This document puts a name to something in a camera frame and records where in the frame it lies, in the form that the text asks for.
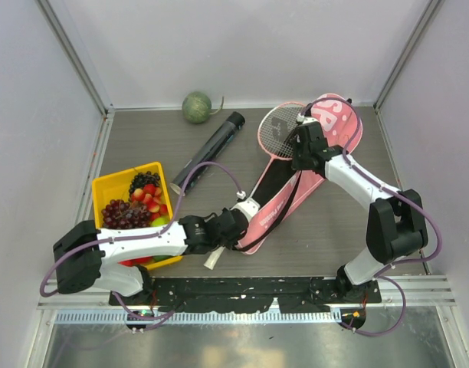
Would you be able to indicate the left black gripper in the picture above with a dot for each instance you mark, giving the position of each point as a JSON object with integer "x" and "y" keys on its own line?
{"x": 229, "y": 244}

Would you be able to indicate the black shuttlecock tube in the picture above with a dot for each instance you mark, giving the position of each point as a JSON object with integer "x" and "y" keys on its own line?
{"x": 208, "y": 152}

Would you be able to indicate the pink racket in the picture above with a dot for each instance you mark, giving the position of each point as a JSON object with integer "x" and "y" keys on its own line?
{"x": 273, "y": 136}

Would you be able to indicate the pink racket bag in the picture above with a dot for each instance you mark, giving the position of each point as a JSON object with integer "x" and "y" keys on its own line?
{"x": 280, "y": 190}

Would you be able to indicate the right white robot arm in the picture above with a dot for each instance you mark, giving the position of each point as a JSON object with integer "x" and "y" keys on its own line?
{"x": 396, "y": 224}

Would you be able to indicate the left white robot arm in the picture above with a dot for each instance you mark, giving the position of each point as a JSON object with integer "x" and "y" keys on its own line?
{"x": 87, "y": 257}

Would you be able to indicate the yellow-green pear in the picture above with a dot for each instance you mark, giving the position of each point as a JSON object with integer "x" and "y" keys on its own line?
{"x": 160, "y": 221}

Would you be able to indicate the green lime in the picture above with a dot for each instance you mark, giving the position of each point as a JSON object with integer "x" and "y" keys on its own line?
{"x": 159, "y": 258}

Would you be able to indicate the red strawberries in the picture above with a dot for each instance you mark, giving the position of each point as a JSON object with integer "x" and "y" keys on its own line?
{"x": 150, "y": 200}

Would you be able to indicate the dark grape bunch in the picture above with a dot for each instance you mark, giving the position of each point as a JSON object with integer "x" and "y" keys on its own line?
{"x": 142, "y": 179}

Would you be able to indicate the red apple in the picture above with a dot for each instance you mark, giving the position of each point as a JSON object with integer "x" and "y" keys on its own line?
{"x": 136, "y": 261}

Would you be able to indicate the red grape bunch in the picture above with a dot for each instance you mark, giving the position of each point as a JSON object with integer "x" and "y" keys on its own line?
{"x": 121, "y": 215}

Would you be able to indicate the yellow plastic tray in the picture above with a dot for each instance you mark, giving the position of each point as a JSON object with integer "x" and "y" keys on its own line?
{"x": 116, "y": 186}

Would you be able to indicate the green melon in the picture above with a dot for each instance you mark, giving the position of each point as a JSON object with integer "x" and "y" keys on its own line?
{"x": 197, "y": 107}

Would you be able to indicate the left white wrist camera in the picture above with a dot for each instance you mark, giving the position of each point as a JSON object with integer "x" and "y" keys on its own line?
{"x": 246, "y": 205}

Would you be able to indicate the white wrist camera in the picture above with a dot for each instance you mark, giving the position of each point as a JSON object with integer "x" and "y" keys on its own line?
{"x": 305, "y": 118}
{"x": 246, "y": 205}

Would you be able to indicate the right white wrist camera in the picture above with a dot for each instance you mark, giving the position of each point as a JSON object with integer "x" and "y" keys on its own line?
{"x": 305, "y": 118}

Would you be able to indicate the white slotted cable duct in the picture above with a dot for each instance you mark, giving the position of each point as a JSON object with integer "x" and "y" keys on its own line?
{"x": 268, "y": 317}

